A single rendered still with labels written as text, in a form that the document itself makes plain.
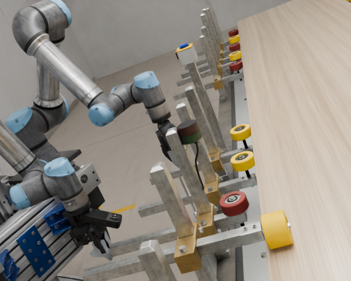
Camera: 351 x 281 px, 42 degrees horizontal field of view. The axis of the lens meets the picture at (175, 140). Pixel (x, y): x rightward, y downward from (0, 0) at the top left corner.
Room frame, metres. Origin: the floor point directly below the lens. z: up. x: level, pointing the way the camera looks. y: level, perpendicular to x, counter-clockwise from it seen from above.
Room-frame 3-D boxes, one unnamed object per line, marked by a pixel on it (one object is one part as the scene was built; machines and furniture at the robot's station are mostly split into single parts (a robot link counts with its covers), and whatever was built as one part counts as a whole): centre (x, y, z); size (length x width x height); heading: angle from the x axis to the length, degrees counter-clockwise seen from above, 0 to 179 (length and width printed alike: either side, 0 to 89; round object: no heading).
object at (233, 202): (1.17, -0.08, 0.85); 0.08 x 0.08 x 0.11
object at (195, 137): (1.22, -0.05, 1.11); 0.06 x 0.06 x 0.02
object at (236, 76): (2.66, -0.30, 0.83); 0.44 x 0.03 x 0.04; 76
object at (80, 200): (1.28, 0.35, 1.05); 0.08 x 0.08 x 0.05
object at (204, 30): (2.93, -0.44, 0.89); 0.04 x 0.04 x 0.48; 76
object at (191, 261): (0.97, 0.07, 0.95); 0.14 x 0.06 x 0.05; 166
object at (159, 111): (1.53, 0.02, 1.13); 0.08 x 0.08 x 0.05
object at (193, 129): (1.22, -0.05, 1.14); 0.06 x 0.06 x 0.02
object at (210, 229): (1.21, 0.00, 0.85); 0.14 x 0.06 x 0.05; 166
